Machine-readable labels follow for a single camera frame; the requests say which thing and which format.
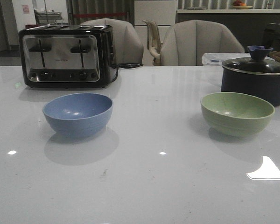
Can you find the dark blue cooking pot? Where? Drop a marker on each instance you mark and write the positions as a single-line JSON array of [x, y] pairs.
[[261, 85]]

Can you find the clear plastic storage container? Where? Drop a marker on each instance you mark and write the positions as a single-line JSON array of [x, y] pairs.
[[218, 58]]

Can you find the glass pot lid blue knob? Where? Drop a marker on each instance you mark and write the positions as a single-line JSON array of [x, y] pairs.
[[255, 64]]

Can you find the green plastic bowl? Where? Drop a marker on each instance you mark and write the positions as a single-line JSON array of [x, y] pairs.
[[236, 114]]

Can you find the beige upholstered chair right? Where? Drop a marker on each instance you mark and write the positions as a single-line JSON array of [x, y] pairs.
[[186, 42]]

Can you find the metal cart in background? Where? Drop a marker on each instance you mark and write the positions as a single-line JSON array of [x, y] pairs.
[[44, 17]]

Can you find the beige upholstered chair left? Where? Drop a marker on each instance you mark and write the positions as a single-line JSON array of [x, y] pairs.
[[128, 46]]

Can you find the black chrome four-slot toaster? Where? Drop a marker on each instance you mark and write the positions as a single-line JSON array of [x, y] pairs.
[[68, 56]]

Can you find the white cabinet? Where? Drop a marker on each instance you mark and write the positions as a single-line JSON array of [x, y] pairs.
[[162, 12]]

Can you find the beige upholstered chair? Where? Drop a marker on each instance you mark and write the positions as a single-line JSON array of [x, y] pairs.
[[128, 46], [186, 42]]

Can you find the fruit bowl on counter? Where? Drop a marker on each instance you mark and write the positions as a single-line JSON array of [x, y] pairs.
[[238, 4]]

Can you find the blue plastic bowl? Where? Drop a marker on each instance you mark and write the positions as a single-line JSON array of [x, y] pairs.
[[78, 115]]

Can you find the cream plastic chair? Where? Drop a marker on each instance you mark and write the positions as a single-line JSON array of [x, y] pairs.
[[154, 43]]

